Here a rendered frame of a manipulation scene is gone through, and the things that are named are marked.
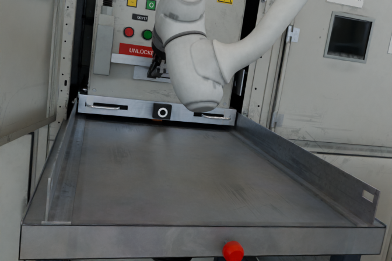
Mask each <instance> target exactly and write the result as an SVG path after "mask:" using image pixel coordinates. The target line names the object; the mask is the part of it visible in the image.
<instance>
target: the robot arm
mask: <svg viewBox="0 0 392 261"><path fill-rule="evenodd" d="M307 1H308V0H275V1H274V3H273V4H272V5H271V7H270V8H269V9H268V11H267V12H266V14H265V15H264V16H263V18H262V19H261V20H260V22H259V23H258V25H257V26H256V27H255V29H254V30H253V31H252V32H251V33H250V34H249V35H248V36H247V37H245V38H244V39H242V40H240V41H238V42H236V43H231V44H224V43H221V42H219V41H217V40H216V39H214V40H207V35H206V31H205V13H204V12H205V0H160V1H159V3H158V5H157V9H156V14H155V24H154V28H153V31H152V42H151V46H152V49H153V54H152V58H153V59H152V64H151V65H150V67H149V70H148V72H147V77H148V78H154V79H156V78H157V77H160V76H161V75H163V74H164V73H166V67H164V64H167V70H168V73H169V76H170V80H171V83H172V86H173V89H174V91H175V94H176V96H177V97H178V99H179V100H180V102H181V103H182V104H183V105H184V106H185V107H186V108H187V109H188V110H189V111H192V112H208V111H212V110H214V109H215V108H216V107H217V106H218V105H219V103H220V101H221V99H222V96H223V90H222V88H223V87H224V85H225V84H228V83H229V82H230V79H231V78H232V76H233V75H234V74H235V73H236V72H237V71H239V70H241V69H243V68H245V67H246V66H248V65H250V64H252V63H253V62H254V61H256V60H257V59H259V58H260V57H261V56H263V55H264V54H265V53H266V52H267V51H268V50H269V49H270V48H271V47H272V45H273V44H274V43H275V42H276V40H277V39H278V38H279V37H280V35H281V34H282V33H283V32H284V31H285V29H286V28H287V27H288V26H289V24H290V23H291V21H292V20H293V19H294V18H295V16H296V15H297V14H298V13H299V12H300V10H301V9H302V8H303V7H304V5H305V4H306V2H307Z"/></svg>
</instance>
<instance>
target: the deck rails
mask: <svg viewBox="0 0 392 261"><path fill-rule="evenodd" d="M75 113H76V99H75V102H74V105H73V108H72V111H71V114H70V116H69V120H68V123H67V125H66V128H65V131H64V134H63V137H62V140H61V143H60V146H59V148H58V151H57V155H56V157H55V160H54V163H53V165H52V169H51V172H50V175H49V177H48V189H47V204H46V207H45V211H44V215H43V218H42V221H41V224H71V221H72V213H73V208H74V200H75V192H76V184H77V179H78V171H79V163H80V159H81V151H82V142H83V134H84V130H85V122H86V120H81V119H75ZM230 133H231V134H232V135H233V136H235V137H236V138H238V139H239V140H240V141H242V142H243V143H244V144H246V145H247V146H248V147H249V148H251V149H252V150H254V151H255V152H256V153H258V154H259V155H260V156H262V157H263V158H265V159H266V160H267V161H269V162H270V163H271V164H273V165H274V166H276V167H277V168H278V169H279V170H281V171H282V172H283V173H285V174H286V175H287V176H289V177H290V178H292V179H293V180H294V181H296V182H297V183H298V184H299V185H301V186H302V187H304V188H305V189H306V190H308V191H309V192H310V193H312V194H313V195H314V196H316V197H317V198H319V199H320V200H321V201H322V202H324V203H325V204H327V205H328V206H330V207H331V208H332V209H333V210H335V211H336V212H337V213H339V214H340V215H342V216H343V217H344V218H346V219H347V220H348V221H350V222H351V223H352V224H353V225H355V226H356V227H375V224H374V220H375V215H376V211H377V206H378V203H379V199H380V194H381V191H380V190H378V189H376V188H375V187H373V186H371V185H369V184H367V183H366V182H363V181H362V180H360V179H358V178H357V177H355V176H353V175H351V174H349V173H347V172H346V171H344V170H342V169H340V168H338V167H336V166H335V165H333V164H331V163H329V162H328V161H325V160H324V159H322V158H320V157H319V156H317V155H315V154H313V153H311V152H309V151H307V150H306V149H304V148H302V147H300V146H298V145H296V144H295V143H293V142H291V141H290V140H288V139H285V138H284V137H282V136H280V135H278V134H277V133H275V132H273V131H271V130H269V129H268V128H266V127H264V126H262V125H260V124H258V123H256V122H255V121H253V120H251V119H250V118H248V117H245V116H244V115H241V119H240V126H239V132H230ZM364 191H367V192H369V193H371V194H372V195H374V198H373V202H371V201H370V200H369V199H367V198H365V197H363V194H364Z"/></svg>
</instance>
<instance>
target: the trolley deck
mask: <svg viewBox="0 0 392 261"><path fill-rule="evenodd" d="M67 123H68V120H65V119H64V118H63V120H62V122H61V125H60V127H59V130H58V132H57V135H56V137H55V139H54V142H53V144H52V146H51V149H50V152H49V154H48V156H47V159H46V161H45V163H44V166H43V169H42V170H41V173H40V176H39V178H38V180H37V183H36V185H35V187H34V190H33V193H32V195H31V197H30V200H29V202H28V204H27V207H26V210H25V212H24V214H23V217H22V219H21V222H20V237H19V255H18V260H76V259H149V258H221V257H223V254H222V249H223V247H224V245H225V244H224V240H226V239H228V240H229V241H237V242H238V243H239V244H240V245H241V246H242V247H243V249H244V257H257V256H330V255H380V254H381V251H382V246H383V241H384V237H385V234H386V229H387V224H385V223H384V222H382V221H380V220H379V219H378V218H376V217H375V219H374V224H375V227H356V226H355V225H353V224H352V223H351V222H350V221H348V220H347V219H346V218H344V217H343V216H342V215H340V214H339V213H337V212H336V211H335V210H333V209H332V208H331V207H330V206H328V205H327V204H325V203H324V202H322V201H321V200H320V199H319V198H317V197H316V196H314V195H313V194H312V193H310V192H309V191H308V190H306V189H305V188H304V187H302V186H301V185H299V184H298V183H297V182H296V181H294V180H293V179H292V178H290V177H289V176H287V175H286V174H285V173H283V172H282V171H281V170H279V169H278V168H277V167H276V166H274V165H273V164H271V163H270V162H269V161H267V160H266V159H265V158H263V157H262V156H260V155H259V154H258V153H256V152H255V151H254V150H252V149H251V148H249V147H248V146H247V145H246V144H244V143H243V142H242V141H240V140H239V139H238V138H236V137H235V136H233V135H232V134H231V133H225V132H211V131H203V130H189V129H174V128H160V127H152V126H138V125H124V124H110V123H101V122H87V121H86V122H85V130H84V134H83V142H82V151H81V155H80V163H79V171H78V179H77V184H76V192H75V200H74V204H73V213H72V221H71V224H41V221H42V218H43V215H44V211H45V209H46V204H47V189H48V177H49V175H50V172H51V169H52V166H53V163H54V160H55V157H56V155H57V151H58V148H59V146H60V143H61V140H62V137H63V134H64V131H65V128H66V126H67Z"/></svg>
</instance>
